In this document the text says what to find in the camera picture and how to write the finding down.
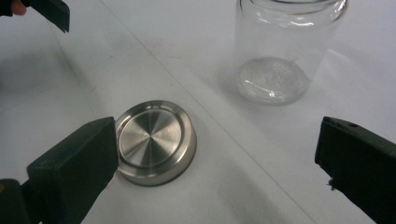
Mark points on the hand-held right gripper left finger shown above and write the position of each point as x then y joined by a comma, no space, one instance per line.
74,168

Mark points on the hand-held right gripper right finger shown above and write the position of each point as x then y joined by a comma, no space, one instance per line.
364,168

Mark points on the round brushed metal lid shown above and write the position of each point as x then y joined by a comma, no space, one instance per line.
152,140

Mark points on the clear glass jar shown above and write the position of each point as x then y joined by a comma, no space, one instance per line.
280,56

